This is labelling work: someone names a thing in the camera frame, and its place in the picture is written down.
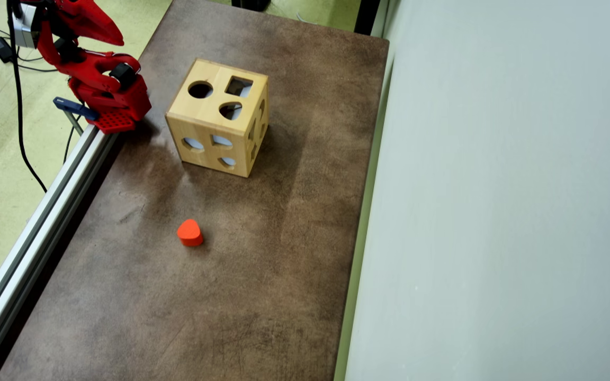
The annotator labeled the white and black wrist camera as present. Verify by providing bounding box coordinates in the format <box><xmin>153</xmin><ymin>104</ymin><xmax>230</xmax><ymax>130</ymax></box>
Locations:
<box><xmin>11</xmin><ymin>4</ymin><xmax>42</xmax><ymax>50</ymax></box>

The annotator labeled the red fixed gripper finger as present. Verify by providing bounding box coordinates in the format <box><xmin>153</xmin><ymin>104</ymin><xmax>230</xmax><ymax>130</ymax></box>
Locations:
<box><xmin>67</xmin><ymin>0</ymin><xmax>125</xmax><ymax>47</ymax></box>

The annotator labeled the dark vertical post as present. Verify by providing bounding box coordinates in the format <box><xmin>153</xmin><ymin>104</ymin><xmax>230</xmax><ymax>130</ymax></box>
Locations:
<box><xmin>354</xmin><ymin>0</ymin><xmax>381</xmax><ymax>37</ymax></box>

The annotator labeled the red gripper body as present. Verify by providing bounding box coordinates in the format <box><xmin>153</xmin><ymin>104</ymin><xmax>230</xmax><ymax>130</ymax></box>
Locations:
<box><xmin>36</xmin><ymin>0</ymin><xmax>80</xmax><ymax>74</ymax></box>

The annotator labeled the orange-red heart block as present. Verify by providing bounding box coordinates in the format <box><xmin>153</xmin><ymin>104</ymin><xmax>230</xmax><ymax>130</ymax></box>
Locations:
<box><xmin>177</xmin><ymin>219</ymin><xmax>204</xmax><ymax>247</ymax></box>

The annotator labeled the aluminium profile rail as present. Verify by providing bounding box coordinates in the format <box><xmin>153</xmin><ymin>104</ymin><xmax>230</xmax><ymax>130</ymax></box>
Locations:
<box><xmin>0</xmin><ymin>124</ymin><xmax>120</xmax><ymax>379</ymax></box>

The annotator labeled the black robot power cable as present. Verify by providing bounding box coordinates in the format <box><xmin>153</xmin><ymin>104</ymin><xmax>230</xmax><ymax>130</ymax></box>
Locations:
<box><xmin>62</xmin><ymin>119</ymin><xmax>84</xmax><ymax>166</ymax></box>

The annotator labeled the thin black adapter cable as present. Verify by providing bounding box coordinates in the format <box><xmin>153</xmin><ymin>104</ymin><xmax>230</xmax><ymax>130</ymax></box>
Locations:
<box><xmin>0</xmin><ymin>26</ymin><xmax>60</xmax><ymax>73</ymax></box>

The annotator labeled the blue table clamp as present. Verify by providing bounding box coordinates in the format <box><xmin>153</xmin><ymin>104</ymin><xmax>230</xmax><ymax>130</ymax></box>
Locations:
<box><xmin>53</xmin><ymin>97</ymin><xmax>99</xmax><ymax>121</ymax></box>

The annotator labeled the wooden shape sorter box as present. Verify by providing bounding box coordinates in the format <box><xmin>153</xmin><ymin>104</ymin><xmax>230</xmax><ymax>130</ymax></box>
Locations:
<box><xmin>165</xmin><ymin>58</ymin><xmax>270</xmax><ymax>178</ymax></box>

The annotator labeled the black camera usb cable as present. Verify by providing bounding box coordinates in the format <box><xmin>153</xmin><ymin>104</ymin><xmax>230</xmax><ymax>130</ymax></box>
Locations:
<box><xmin>6</xmin><ymin>0</ymin><xmax>48</xmax><ymax>193</ymax></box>

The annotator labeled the black object on floor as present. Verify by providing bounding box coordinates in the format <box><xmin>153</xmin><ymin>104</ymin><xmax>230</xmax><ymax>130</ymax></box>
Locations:
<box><xmin>231</xmin><ymin>0</ymin><xmax>273</xmax><ymax>13</ymax></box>

